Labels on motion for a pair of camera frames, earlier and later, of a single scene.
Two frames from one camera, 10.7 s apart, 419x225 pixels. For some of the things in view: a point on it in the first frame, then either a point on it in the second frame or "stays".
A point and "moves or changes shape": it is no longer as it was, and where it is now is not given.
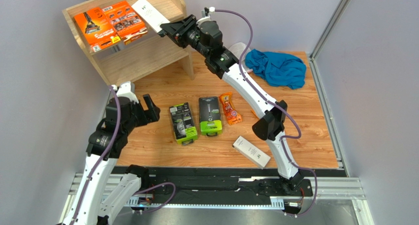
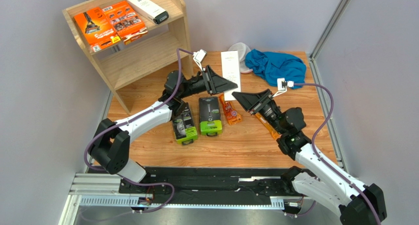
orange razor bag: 232,115 stays
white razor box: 251,151 moves or changes shape
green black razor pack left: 184,127 stays
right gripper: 183,30 -> 262,101
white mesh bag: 237,49 stays
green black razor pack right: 210,115 stays
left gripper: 150,115 -> 214,83
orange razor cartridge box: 128,24 stays
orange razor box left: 96,30 stays
